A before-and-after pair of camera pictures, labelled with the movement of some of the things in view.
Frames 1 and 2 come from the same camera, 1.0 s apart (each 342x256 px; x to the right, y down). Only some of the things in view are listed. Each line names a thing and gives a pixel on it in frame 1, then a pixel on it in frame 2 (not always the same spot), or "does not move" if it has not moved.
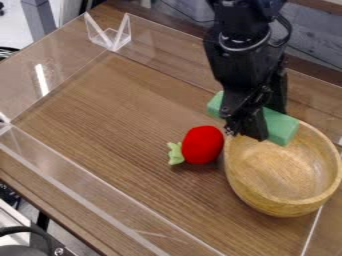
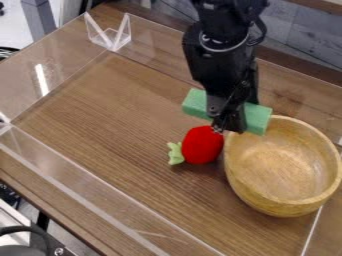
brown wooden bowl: [291, 180] does not move
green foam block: [283, 124] → [259, 114]
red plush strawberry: [200, 147] does not move
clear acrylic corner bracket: [110, 38] does not move
